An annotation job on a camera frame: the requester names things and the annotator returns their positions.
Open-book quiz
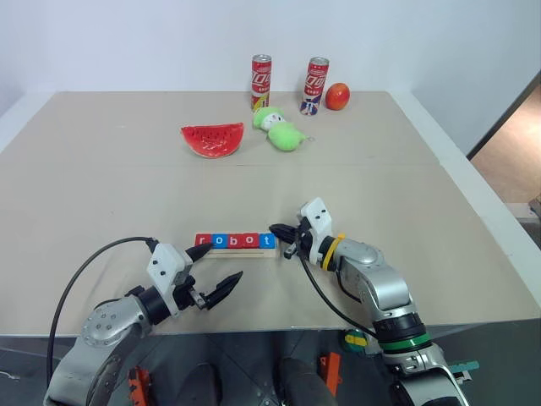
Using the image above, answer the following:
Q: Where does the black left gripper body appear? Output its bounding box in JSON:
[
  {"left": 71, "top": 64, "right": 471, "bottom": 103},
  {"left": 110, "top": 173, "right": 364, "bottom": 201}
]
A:
[{"left": 172, "top": 263, "right": 212, "bottom": 312}]

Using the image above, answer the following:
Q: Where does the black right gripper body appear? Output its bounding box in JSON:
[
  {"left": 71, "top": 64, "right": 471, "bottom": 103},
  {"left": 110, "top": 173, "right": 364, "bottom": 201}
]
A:
[{"left": 283, "top": 219, "right": 314, "bottom": 260}]

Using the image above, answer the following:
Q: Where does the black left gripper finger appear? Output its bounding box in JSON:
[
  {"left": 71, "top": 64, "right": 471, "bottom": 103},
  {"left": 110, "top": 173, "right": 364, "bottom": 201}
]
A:
[
  {"left": 183, "top": 243, "right": 212, "bottom": 264},
  {"left": 204, "top": 271, "right": 244, "bottom": 311}
]

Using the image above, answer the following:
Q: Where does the wooden letter tray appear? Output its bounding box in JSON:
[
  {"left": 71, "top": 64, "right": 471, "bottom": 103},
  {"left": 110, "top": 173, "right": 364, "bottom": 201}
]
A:
[{"left": 194, "top": 232, "right": 279, "bottom": 261}]

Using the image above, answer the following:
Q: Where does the beige table mat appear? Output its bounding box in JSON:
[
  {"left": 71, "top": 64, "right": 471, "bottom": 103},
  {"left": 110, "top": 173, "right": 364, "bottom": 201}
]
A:
[{"left": 0, "top": 90, "right": 541, "bottom": 338}]

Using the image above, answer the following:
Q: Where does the green plush doll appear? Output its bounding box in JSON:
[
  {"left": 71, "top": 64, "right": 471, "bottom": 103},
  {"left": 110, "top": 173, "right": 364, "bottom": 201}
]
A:
[{"left": 252, "top": 106, "right": 318, "bottom": 153}]

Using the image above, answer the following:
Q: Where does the dark rounded shape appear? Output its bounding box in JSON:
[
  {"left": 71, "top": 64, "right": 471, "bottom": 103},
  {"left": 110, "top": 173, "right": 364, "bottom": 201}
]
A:
[
  {"left": 278, "top": 358, "right": 337, "bottom": 406},
  {"left": 189, "top": 362, "right": 223, "bottom": 406}
]

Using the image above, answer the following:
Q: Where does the orange black tool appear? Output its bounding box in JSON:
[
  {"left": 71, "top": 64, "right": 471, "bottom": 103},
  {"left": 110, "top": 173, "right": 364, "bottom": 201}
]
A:
[
  {"left": 127, "top": 366, "right": 150, "bottom": 406},
  {"left": 318, "top": 351, "right": 342, "bottom": 397}
]

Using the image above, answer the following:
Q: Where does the green yellow clamp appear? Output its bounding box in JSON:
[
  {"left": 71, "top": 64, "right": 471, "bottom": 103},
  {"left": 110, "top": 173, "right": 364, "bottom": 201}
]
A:
[{"left": 343, "top": 326, "right": 367, "bottom": 354}]

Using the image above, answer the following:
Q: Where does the red watermelon slice toy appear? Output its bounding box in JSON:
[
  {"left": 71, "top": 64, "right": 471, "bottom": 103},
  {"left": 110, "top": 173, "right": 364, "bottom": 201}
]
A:
[{"left": 180, "top": 122, "right": 246, "bottom": 160}]

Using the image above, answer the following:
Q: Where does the red apple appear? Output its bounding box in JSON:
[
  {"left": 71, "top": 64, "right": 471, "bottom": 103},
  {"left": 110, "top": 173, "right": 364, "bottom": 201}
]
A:
[{"left": 324, "top": 82, "right": 352, "bottom": 112}]

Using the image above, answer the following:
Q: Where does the red can with blue base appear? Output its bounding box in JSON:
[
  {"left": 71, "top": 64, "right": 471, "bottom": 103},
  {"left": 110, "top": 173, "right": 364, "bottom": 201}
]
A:
[{"left": 299, "top": 56, "right": 331, "bottom": 117}]

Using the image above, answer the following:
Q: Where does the red can with yellow base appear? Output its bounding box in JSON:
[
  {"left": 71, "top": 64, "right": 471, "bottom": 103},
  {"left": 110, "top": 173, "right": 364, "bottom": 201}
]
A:
[{"left": 250, "top": 53, "right": 273, "bottom": 112}]

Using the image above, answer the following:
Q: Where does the green cardboard box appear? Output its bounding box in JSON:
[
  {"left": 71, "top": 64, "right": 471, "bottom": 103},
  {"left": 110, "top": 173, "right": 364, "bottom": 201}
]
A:
[{"left": 449, "top": 359, "right": 481, "bottom": 382}]

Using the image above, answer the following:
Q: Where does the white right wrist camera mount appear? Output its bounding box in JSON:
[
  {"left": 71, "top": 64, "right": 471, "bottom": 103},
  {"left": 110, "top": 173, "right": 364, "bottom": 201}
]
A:
[{"left": 298, "top": 197, "right": 333, "bottom": 266}]

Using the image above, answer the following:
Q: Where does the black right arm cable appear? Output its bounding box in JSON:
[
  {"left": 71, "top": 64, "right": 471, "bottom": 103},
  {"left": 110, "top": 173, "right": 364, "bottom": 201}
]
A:
[{"left": 297, "top": 252, "right": 380, "bottom": 340}]

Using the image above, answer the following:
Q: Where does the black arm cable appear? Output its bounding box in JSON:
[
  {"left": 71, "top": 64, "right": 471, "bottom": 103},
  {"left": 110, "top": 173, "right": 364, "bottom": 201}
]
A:
[
  {"left": 46, "top": 236, "right": 161, "bottom": 374},
  {"left": 297, "top": 252, "right": 380, "bottom": 340}
]

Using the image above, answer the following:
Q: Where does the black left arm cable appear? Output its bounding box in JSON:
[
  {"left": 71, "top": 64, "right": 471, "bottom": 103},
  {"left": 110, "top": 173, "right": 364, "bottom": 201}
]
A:
[{"left": 46, "top": 236, "right": 161, "bottom": 374}]

